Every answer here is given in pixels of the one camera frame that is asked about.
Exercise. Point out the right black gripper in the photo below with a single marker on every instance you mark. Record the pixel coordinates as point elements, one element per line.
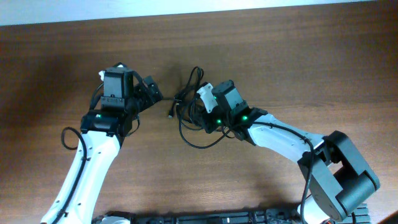
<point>208,122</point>

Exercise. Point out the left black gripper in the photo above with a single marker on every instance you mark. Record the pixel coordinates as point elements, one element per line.
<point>142,88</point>

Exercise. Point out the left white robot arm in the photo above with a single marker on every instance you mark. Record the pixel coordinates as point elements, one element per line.
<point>114,105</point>

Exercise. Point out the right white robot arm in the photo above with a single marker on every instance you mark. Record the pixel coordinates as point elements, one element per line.
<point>337,177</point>

